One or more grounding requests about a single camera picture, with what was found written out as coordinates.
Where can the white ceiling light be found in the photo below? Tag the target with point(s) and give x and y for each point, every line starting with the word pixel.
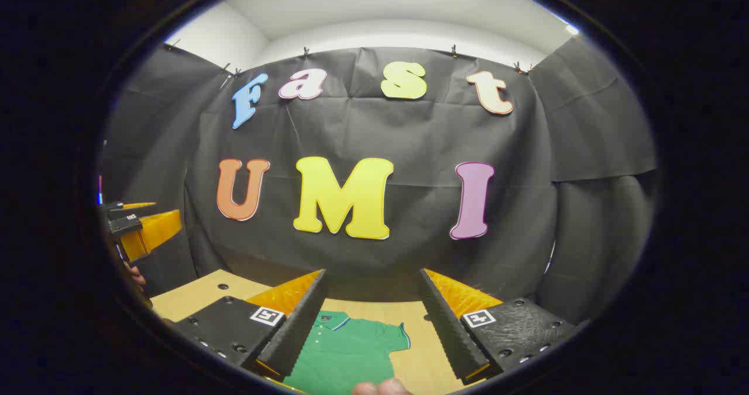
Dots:
pixel 571 30

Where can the black backdrop cloth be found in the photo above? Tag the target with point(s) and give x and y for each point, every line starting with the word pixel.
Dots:
pixel 409 137

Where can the lit monitor screen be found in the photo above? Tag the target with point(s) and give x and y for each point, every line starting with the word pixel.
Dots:
pixel 99 193

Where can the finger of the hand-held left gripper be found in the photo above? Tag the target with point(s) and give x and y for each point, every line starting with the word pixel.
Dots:
pixel 117 206
pixel 126 226

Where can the row of black clips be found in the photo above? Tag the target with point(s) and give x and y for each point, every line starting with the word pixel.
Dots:
pixel 305 51

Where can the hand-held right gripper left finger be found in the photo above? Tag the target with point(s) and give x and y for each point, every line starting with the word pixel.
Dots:
pixel 298 330

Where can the green T-shirt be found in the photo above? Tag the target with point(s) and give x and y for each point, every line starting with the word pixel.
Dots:
pixel 351 354

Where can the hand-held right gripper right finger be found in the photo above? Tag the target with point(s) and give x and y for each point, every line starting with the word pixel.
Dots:
pixel 447 330

